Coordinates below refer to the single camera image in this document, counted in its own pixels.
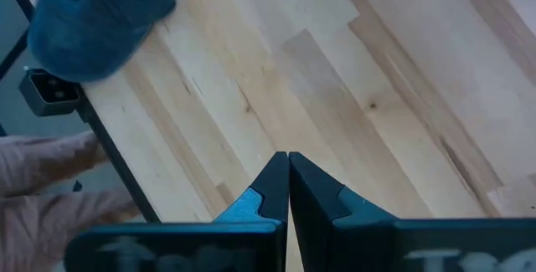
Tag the dark cap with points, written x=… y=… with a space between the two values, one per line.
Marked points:
x=92 y=25

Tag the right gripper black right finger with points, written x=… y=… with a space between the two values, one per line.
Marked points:
x=318 y=205

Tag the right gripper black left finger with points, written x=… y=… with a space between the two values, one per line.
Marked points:
x=268 y=196

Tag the black aluminium table frame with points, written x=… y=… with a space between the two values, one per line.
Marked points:
x=117 y=159

